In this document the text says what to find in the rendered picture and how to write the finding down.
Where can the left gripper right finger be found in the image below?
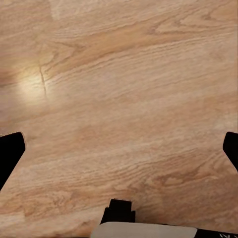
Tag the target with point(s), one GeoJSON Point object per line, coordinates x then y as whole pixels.
{"type": "Point", "coordinates": [230, 147]}

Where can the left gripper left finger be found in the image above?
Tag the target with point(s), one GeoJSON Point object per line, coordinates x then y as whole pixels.
{"type": "Point", "coordinates": [12, 148]}

